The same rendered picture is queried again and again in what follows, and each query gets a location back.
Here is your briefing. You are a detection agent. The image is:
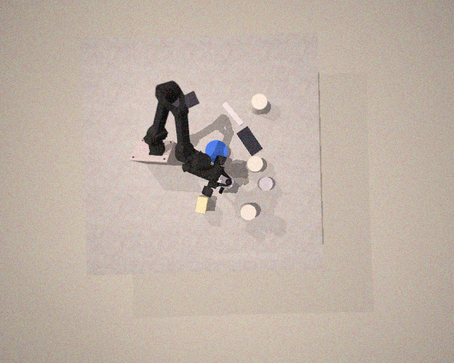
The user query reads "blue disc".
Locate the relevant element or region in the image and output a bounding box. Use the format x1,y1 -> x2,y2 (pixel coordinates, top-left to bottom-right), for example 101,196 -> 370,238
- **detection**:
205,140 -> 228,163

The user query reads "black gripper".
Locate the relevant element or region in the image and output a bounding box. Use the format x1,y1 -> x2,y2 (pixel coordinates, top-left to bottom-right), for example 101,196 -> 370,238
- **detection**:
198,155 -> 231,197

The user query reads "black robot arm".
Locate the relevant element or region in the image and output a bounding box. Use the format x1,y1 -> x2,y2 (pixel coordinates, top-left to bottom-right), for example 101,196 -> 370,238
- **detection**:
144,80 -> 222,182

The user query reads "grey cylinder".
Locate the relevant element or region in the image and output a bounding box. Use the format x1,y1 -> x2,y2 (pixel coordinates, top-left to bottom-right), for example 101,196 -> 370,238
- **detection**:
257,177 -> 272,191

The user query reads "beige cylinder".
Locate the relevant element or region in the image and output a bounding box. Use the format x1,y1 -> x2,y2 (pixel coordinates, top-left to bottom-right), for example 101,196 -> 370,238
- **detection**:
246,156 -> 263,172
240,203 -> 256,220
250,94 -> 267,115

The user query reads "tan rectangular block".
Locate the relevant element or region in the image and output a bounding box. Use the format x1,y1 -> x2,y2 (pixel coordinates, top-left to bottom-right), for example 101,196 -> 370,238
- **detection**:
195,195 -> 209,213

